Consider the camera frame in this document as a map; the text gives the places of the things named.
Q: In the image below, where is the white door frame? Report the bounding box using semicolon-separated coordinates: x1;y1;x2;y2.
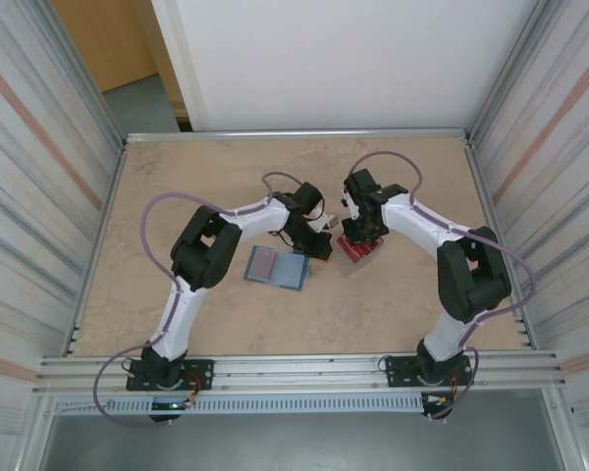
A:
149;0;212;132

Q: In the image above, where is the grey slotted cable duct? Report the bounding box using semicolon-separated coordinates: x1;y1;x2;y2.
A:
53;394;426;416

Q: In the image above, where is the aluminium corner post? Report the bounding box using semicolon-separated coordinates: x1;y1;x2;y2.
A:
28;0;129;146
468;0;551;141

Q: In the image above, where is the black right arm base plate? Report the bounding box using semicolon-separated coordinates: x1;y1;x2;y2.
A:
385;353;475;389

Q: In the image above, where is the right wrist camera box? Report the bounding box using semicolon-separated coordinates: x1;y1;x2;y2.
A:
340;189;360;223

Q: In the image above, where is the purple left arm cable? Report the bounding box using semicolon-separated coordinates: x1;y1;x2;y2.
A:
92;172;303;429

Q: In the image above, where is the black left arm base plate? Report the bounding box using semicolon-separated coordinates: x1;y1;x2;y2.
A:
126;359;215;393

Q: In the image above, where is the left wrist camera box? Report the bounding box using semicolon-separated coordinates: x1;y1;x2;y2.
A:
308;213;340;235

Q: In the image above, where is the wide aluminium mounting rail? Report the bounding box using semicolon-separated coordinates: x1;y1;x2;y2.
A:
37;350;568;396

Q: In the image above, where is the wooden door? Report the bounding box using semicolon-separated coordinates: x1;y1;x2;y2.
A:
51;0;186;119

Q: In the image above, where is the aluminium table edge rail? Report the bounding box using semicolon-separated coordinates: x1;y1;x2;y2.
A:
122;128;472;144

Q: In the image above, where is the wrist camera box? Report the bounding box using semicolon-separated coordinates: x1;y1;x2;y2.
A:
308;213;340;235
340;189;360;223

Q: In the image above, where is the aluminium side rail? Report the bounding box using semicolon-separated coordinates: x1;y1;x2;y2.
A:
463;136;539;349
67;139;130;355

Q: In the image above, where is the teal card holder wallet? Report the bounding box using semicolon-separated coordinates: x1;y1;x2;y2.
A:
243;244;319;293

